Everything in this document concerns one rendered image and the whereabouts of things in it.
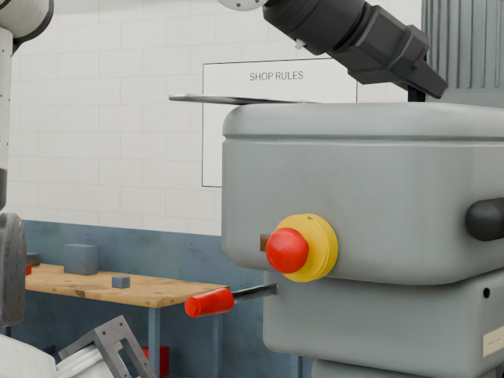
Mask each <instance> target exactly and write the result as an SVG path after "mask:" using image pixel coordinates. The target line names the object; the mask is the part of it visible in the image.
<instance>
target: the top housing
mask: <svg viewBox="0 0 504 378"><path fill-rule="evenodd" d="M222 134H223V136H224V137H225V138H226V139H225V140H224V141H223V142H222V186H221V245H222V249H223V252H224V253H225V255H226V257H227V258H228V259H229V260H230V261H231V262H232V263H235V264H236V265H238V266H241V267H243V268H246V269H256V270H263V271H270V272H279V271H277V270H275V269H274V268H273V267H272V266H271V265H270V263H269V261H268V259H267V256H266V252H265V251H260V234H266V235H271V234H272V233H273V232H274V231H275V229H276V227H277V226H278V224H279V223H280V222H281V221H282V220H284V219H285V218H288V217H289V216H292V215H301V214H313V215H318V216H320V217H321V218H323V219H324V220H325V221H327V222H328V223H329V225H330V226H331V228H332V229H333V230H334V233H335V235H336V238H337V244H338V252H337V259H336V262H335V264H334V267H333V268H332V270H331V271H330V272H329V273H328V274H327V275H326V276H324V277H327V278H341V279H349V280H356V281H370V282H377V283H384V284H403V285H437V284H450V283H454V282H457V281H461V280H463V279H467V278H471V277H473V276H476V275H480V274H484V273H486V272H490V271H493V270H496V269H500V268H503V267H504V238H499V239H497V240H493V241H479V240H477V239H475V238H473V237H472V236H471V235H470V234H469V232H468V231H467V228H466V225H465V215H466V213H467V209H468V208H469V207H470V206H471V205H472V204H473V203H476V202H477V201H480V200H492V199H497V198H498V197H504V109H503V108H496V107H488V106H473V105H466V104H458V103H435V102H371V103H266V104H248V105H242V106H238V107H236V108H235V109H232V110H231V111H230V112H229V113H228V114H227V115H226V118H225V119H224V121H223V128H222Z"/></svg>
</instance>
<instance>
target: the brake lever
mask: <svg viewBox="0 0 504 378"><path fill-rule="evenodd" d="M271 295H279V284H278V283H270V284H266V285H262V286H255V287H252V288H248V289H242V290H238V291H235V292H230V291H229V290H228V289H226V288H220V289H216V290H212V291H210V292H205V293H203V294H199V295H195V296H192V297H190V298H188V299H187V300H186V302H185V304H184V308H185V311H186V313H187V315H188V316H190V317H202V316H207V315H212V314H220V313H225V312H228V311H230V310H231V309H232V308H233V305H234V304H237V303H240V302H246V301H250V300H253V299H259V298H262V297H266V296H271Z"/></svg>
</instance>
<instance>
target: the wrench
mask: <svg viewBox="0 0 504 378"><path fill-rule="evenodd" d="M169 100H170V101H184V102H194V103H206V104H228V105H239V106H242V105H248V104H318V103H317V102H306V101H304V102H296V101H287V100H269V98H250V97H232V96H223V95H213V94H194V93H169Z"/></svg>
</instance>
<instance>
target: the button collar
mask: <svg viewBox="0 0 504 378"><path fill-rule="evenodd" d="M285 227H289V228H293V229H295V230H297V231H299V232H300V233H301V234H302V235H303V237H304V239H305V240H306V241H307V243H308V246H309V253H308V255H307V260H306V263H305V264H304V266H303V267H302V268H301V269H300V270H299V271H297V272H295V273H292V274H283V273H282V274H283V275H284V276H285V277H287V278H289V279H290V280H292V281H296V282H308V281H314V280H317V279H320V278H323V277H324V276H326V275H327V274H328V273H329V272H330V271H331V270H332V268H333V267H334V265H335V262H336V259H337V257H338V240H337V238H336V235H335V232H334V230H333V229H332V227H331V226H330V225H329V223H328V222H327V221H326V220H324V219H323V218H321V217H320V216H318V215H315V214H296V215H292V216H289V217H287V218H285V219H284V220H282V221H281V222H280V223H279V224H278V225H277V227H276V229H275V230H278V229H280V228H285Z"/></svg>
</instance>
